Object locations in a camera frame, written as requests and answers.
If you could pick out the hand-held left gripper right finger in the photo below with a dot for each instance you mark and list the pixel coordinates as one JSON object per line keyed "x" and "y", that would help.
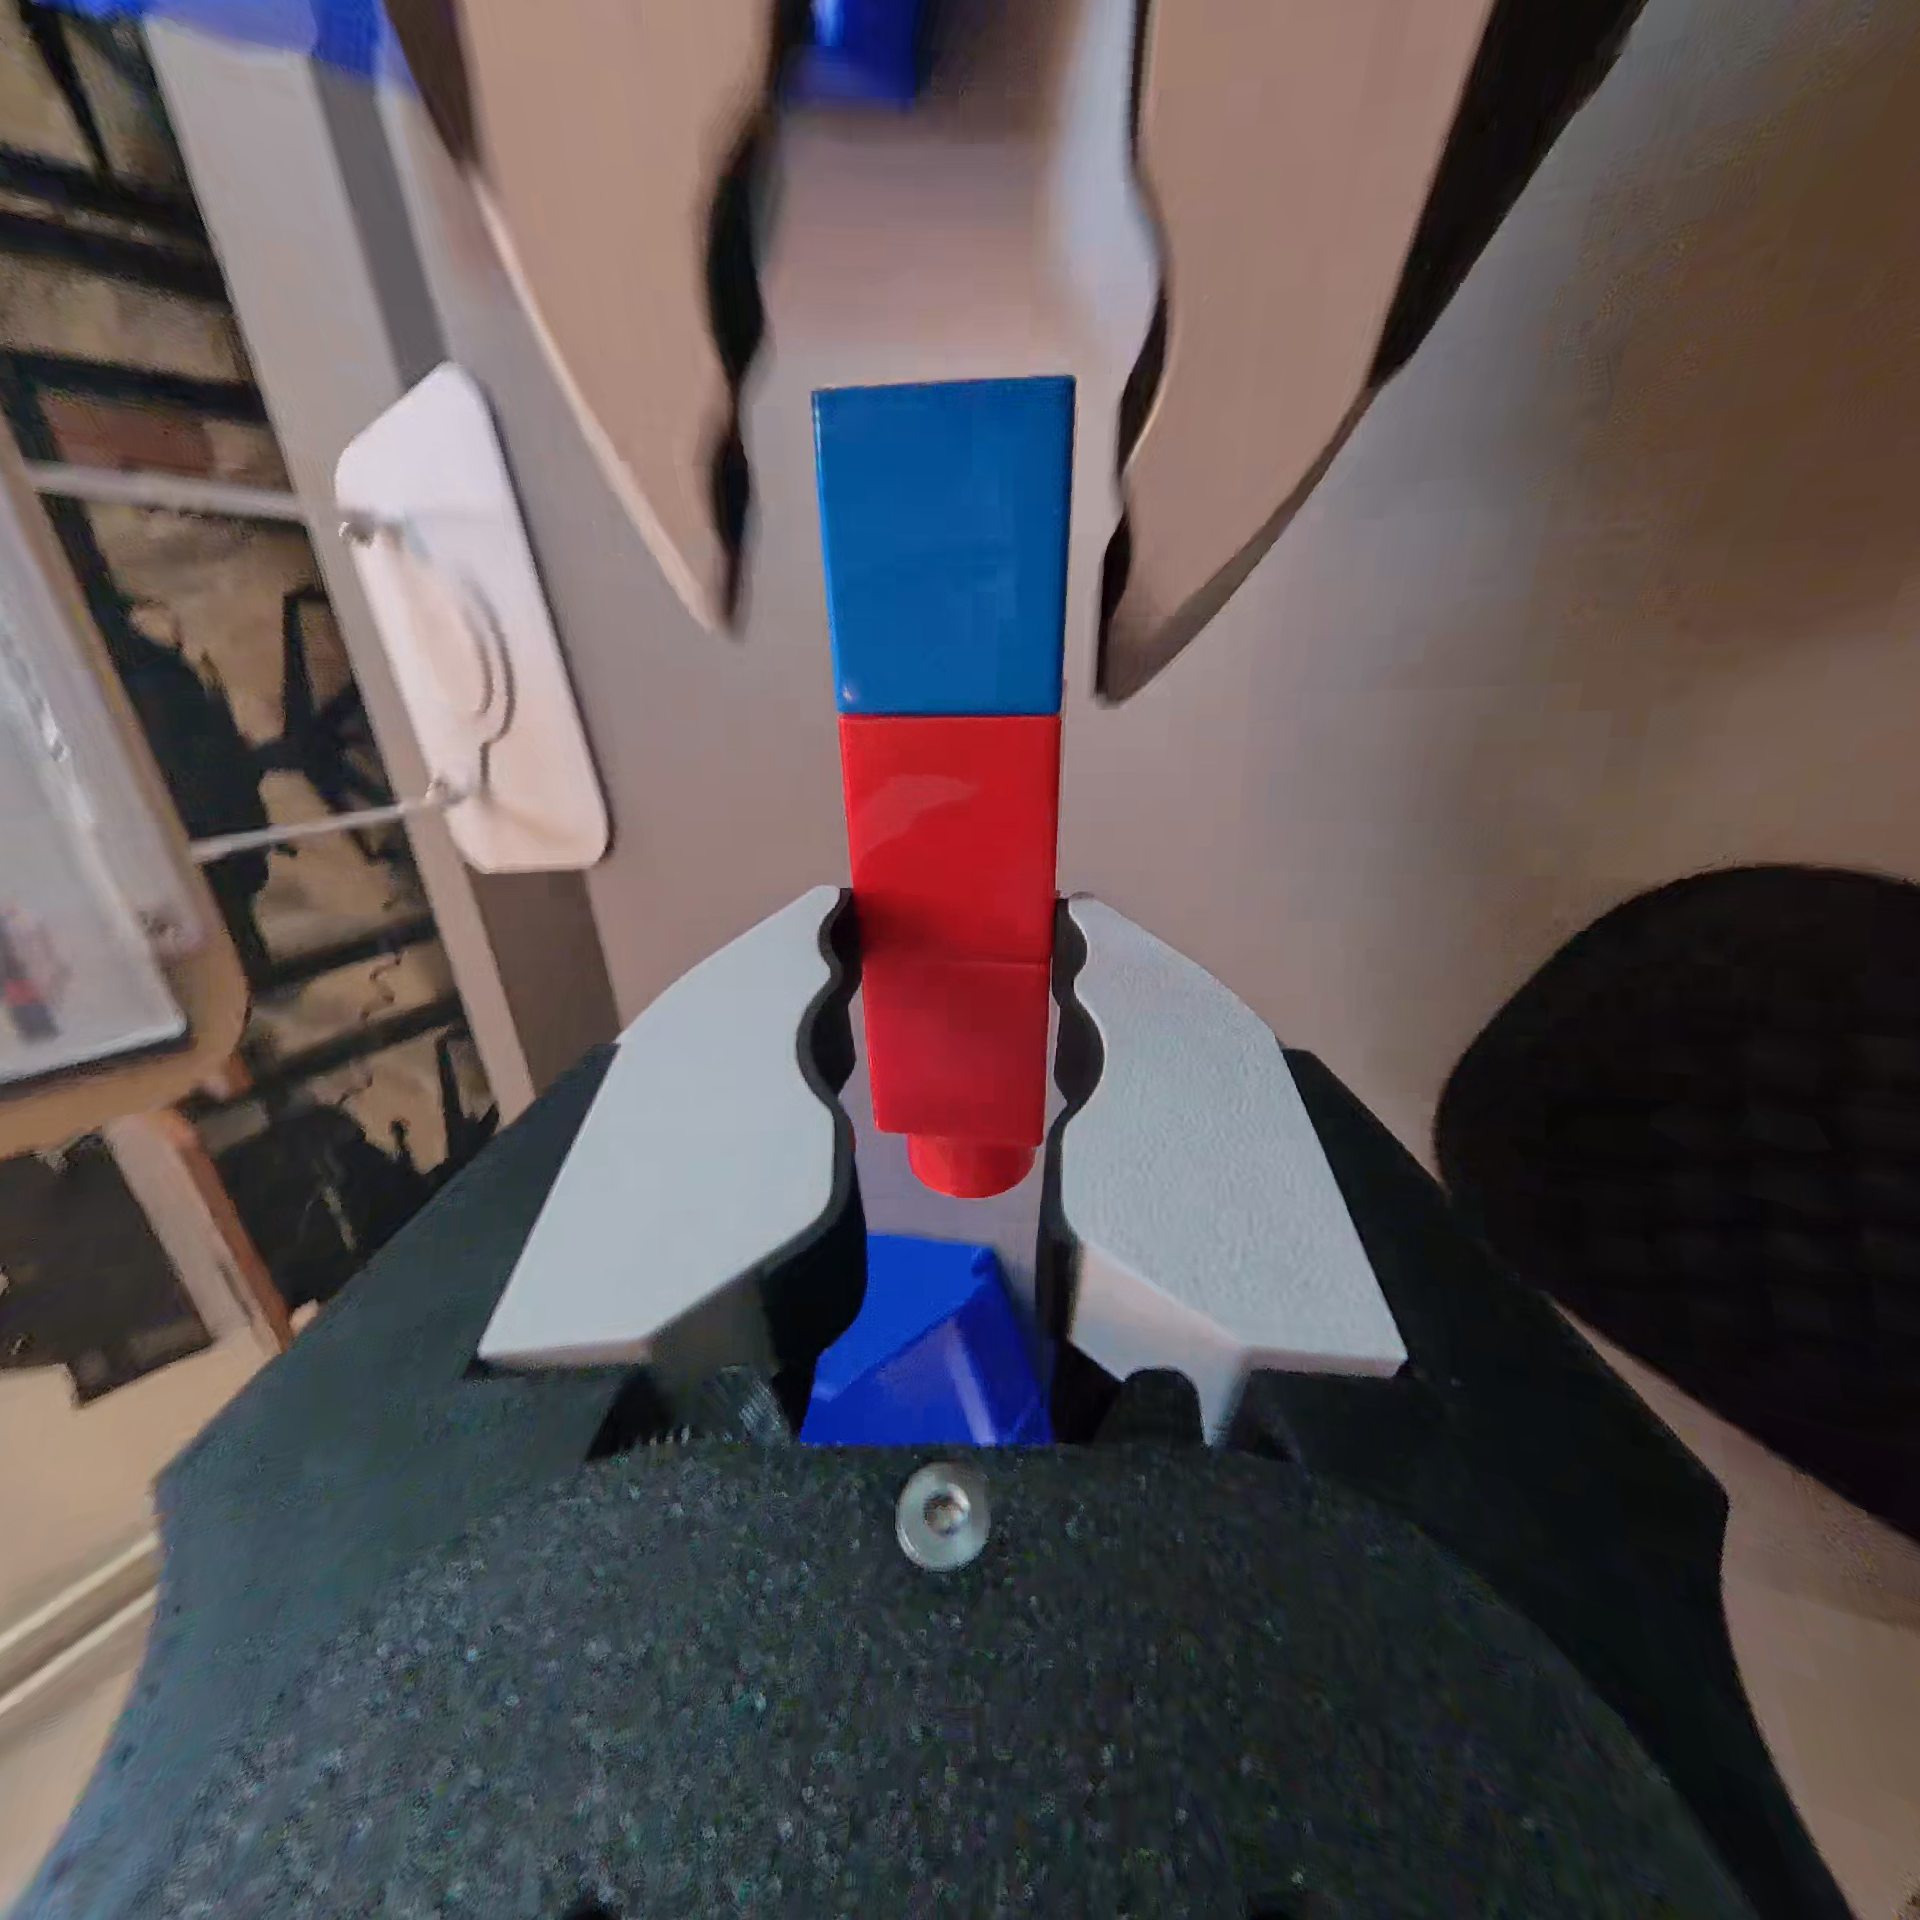
{"x": 1230, "y": 1199}

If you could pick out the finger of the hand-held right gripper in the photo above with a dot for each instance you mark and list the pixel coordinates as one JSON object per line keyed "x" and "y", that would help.
{"x": 1290, "y": 226}
{"x": 600, "y": 226}

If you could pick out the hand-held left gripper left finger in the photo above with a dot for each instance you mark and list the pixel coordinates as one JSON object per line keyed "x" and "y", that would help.
{"x": 662, "y": 1199}

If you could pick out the blue plastic bin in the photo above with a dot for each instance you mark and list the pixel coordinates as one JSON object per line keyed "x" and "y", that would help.
{"x": 856, "y": 61}
{"x": 917, "y": 1351}

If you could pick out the red and blue block tower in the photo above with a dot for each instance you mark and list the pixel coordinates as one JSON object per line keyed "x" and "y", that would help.
{"x": 946, "y": 825}

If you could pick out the white document stand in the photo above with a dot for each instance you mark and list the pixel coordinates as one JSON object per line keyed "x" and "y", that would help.
{"x": 453, "y": 599}

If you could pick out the printed instruction poster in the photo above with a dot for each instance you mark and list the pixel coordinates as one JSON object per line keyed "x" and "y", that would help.
{"x": 61, "y": 839}

